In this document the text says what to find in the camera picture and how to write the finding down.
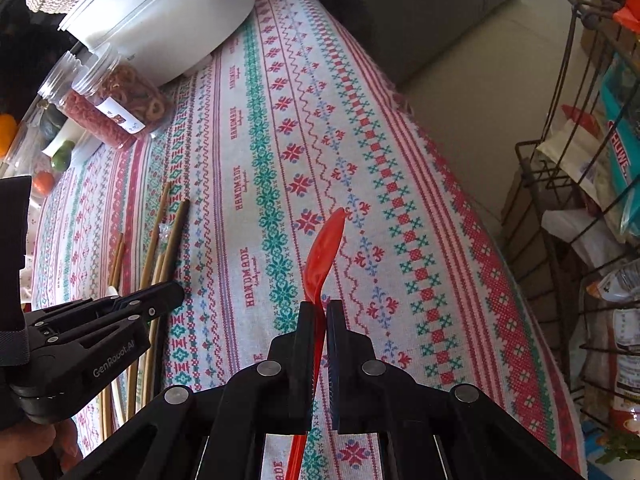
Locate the person's left hand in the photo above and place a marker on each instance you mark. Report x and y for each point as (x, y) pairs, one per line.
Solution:
(30, 452)

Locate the green pumpkin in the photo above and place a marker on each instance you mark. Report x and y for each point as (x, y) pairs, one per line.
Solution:
(50, 119)

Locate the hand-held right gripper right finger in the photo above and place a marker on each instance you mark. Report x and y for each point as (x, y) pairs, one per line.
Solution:
(342, 360)

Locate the white bowl with green knob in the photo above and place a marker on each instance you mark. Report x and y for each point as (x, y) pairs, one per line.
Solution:
(62, 156)

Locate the white electric pot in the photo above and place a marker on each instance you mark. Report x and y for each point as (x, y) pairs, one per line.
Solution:
(165, 30)

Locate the white plastic spoon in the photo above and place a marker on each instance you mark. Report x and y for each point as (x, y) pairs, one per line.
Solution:
(112, 291)

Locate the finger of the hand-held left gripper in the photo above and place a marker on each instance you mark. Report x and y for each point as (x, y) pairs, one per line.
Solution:
(160, 294)
(142, 315)

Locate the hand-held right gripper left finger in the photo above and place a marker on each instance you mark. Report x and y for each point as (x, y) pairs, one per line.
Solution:
(302, 360)

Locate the glass jar with cork lid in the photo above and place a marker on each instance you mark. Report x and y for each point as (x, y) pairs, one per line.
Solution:
(42, 182)

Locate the white and red packet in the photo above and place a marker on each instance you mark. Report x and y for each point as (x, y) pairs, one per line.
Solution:
(625, 360)

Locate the grey refrigerator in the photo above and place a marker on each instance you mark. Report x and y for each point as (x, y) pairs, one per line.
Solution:
(425, 10)

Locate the blue snack packet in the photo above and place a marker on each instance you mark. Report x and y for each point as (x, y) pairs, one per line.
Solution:
(620, 150)

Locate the red plastic spoon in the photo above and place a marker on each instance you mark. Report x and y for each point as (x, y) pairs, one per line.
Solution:
(322, 255)

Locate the orange fruit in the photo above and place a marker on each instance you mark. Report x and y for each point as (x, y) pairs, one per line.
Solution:
(5, 132)

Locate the clear jar of red berries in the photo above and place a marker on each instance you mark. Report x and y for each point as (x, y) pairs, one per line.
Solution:
(97, 120)

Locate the clear jar with white label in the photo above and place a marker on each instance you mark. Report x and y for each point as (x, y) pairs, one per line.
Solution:
(142, 97)

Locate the white packet with red top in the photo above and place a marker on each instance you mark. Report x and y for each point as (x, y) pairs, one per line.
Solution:
(565, 145)

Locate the bunch of wooden chopsticks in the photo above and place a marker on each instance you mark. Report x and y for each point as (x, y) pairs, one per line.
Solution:
(165, 240)

